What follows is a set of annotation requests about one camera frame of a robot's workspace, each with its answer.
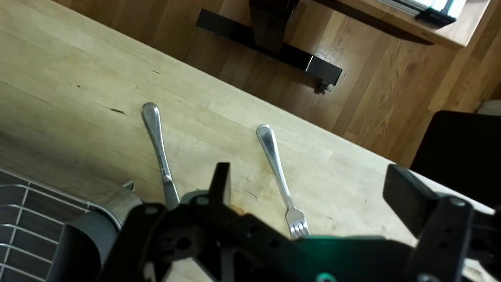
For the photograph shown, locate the silver metal fork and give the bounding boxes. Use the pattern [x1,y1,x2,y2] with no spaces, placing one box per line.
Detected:
[253,124,311,242]

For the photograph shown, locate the black chair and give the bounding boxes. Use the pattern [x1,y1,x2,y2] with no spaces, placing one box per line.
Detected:
[409,108,501,212]

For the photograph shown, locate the black floor stand base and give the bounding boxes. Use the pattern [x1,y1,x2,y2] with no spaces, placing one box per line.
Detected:
[193,0,344,96]

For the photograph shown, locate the wooden desk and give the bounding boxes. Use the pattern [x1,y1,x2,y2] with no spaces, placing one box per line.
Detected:
[311,0,492,52]

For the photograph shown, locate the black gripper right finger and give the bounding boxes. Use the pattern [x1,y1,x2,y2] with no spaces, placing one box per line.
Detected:
[381,163,475,282]

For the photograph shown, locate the metal wire drying rack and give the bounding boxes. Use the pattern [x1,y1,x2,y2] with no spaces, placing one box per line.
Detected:
[0,168,98,282]

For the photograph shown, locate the dark cutlery holder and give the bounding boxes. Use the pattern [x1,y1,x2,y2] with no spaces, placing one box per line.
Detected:
[48,180,145,282]

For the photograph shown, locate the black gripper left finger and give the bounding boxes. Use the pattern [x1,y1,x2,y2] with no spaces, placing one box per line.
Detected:
[207,162,231,207]

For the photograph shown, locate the silver metal knife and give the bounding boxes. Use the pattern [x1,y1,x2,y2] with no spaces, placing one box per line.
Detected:
[140,101,181,212]

